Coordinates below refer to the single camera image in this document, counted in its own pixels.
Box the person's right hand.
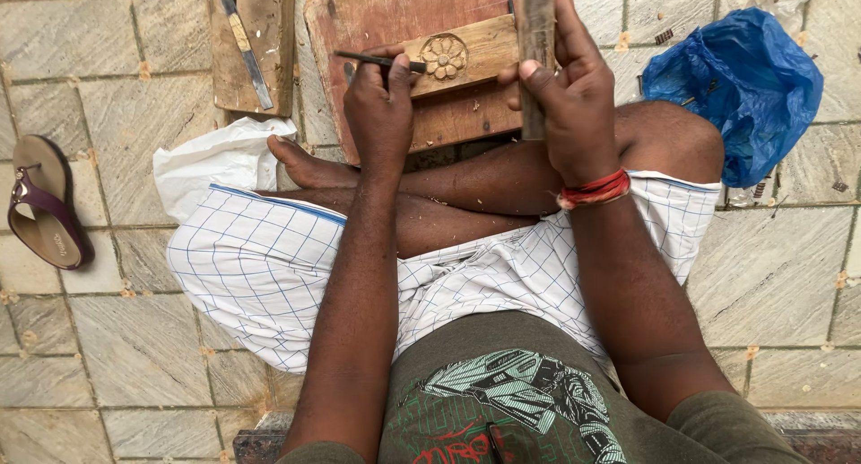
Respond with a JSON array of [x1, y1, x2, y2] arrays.
[[498, 0, 628, 186]]

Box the person's left hand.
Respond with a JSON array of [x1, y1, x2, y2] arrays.
[[343, 43, 417, 177]]

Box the thin black metal chisel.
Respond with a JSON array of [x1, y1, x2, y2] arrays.
[[334, 50, 428, 74]]

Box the wooden mallet stick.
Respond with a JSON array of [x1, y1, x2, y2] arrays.
[[516, 0, 557, 141]]

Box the red thread wristband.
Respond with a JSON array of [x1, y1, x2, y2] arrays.
[[556, 167, 632, 212]]

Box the reddish wooden work board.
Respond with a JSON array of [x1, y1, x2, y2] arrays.
[[304, 0, 573, 166]]

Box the person's bare right leg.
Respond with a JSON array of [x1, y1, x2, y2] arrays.
[[266, 101, 726, 217]]

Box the flower-carved wooden block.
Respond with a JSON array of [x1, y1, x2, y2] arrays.
[[401, 14, 523, 100]]

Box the small brown wooden board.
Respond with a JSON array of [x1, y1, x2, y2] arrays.
[[206, 0, 297, 118]]

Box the flat chisel with tan wrap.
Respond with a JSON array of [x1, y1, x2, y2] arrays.
[[214, 0, 275, 111]]

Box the blue plastic bag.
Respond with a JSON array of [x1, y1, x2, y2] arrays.
[[640, 7, 826, 190]]

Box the white plastic bag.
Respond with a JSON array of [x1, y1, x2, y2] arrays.
[[152, 117, 298, 225]]

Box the white checked lungi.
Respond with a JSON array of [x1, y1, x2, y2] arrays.
[[165, 171, 722, 375]]

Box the olive printed t-shirt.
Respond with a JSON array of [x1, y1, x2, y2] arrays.
[[276, 310, 813, 464]]

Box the purple sandal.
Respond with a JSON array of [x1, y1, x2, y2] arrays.
[[7, 134, 96, 271]]

